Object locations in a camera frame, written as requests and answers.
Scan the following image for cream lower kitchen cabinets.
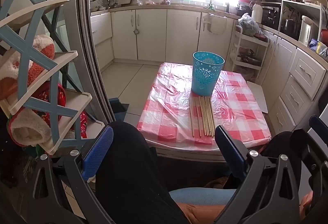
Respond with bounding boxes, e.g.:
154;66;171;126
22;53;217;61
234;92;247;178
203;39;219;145
90;7;240;70

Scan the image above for plastic bag of greens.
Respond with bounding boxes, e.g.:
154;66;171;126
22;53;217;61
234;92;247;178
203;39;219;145
237;12;260;36

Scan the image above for white flat board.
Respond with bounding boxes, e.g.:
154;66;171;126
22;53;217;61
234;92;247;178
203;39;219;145
245;80;269;115

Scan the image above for blue snack packet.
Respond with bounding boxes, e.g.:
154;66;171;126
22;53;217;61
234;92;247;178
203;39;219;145
309;38;324;53

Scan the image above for white trolley rack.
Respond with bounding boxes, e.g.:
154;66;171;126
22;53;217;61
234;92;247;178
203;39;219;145
229;25;270;81

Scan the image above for blue and cream corner shelf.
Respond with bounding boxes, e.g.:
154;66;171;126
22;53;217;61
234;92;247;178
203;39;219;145
0;0;106;156

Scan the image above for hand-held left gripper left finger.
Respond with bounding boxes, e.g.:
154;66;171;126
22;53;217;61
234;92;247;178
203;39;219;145
27;125;114;224

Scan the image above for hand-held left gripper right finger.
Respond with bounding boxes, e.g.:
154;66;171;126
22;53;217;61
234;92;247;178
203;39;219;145
215;125;312;224

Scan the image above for cream drawer cabinets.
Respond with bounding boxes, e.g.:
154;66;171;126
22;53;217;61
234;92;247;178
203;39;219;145
256;26;328;139

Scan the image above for white and orange plush slipper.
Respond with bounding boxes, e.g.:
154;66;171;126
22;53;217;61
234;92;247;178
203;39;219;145
0;35;56;101

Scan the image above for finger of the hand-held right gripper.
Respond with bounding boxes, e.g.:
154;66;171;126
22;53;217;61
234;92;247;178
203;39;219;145
292;129;328;183
309;114;328;143

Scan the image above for red checked plastic tablecloth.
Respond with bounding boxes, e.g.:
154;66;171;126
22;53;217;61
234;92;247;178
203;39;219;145
137;61;271;147

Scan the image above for black cooking pot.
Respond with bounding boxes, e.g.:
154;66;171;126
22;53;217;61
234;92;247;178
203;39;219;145
280;19;300;38

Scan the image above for red patterned plush slipper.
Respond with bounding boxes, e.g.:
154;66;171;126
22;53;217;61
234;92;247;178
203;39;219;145
38;83;67;122

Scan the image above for white hanging bin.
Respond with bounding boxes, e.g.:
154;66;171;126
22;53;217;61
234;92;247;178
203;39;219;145
202;12;228;35

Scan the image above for white thermos jug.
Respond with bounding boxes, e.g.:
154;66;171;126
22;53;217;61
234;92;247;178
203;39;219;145
251;1;264;24

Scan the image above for cream fleece slipper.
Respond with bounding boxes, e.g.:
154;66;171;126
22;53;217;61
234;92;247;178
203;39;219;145
7;108;52;148

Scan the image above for row of wooden chopsticks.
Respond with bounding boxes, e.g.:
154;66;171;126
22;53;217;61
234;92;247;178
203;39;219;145
189;95;215;137

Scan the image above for white countertop shelf rack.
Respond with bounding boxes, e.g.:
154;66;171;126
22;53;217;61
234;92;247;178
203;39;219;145
278;0;324;41

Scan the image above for white electric kettle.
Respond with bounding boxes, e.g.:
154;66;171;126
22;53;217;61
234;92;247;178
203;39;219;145
298;15;319;46

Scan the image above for black microwave oven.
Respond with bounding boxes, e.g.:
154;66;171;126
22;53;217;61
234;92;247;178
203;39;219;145
261;1;282;30

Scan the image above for teal perforated plastic basket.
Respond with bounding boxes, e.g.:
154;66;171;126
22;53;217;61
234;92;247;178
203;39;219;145
192;51;225;96

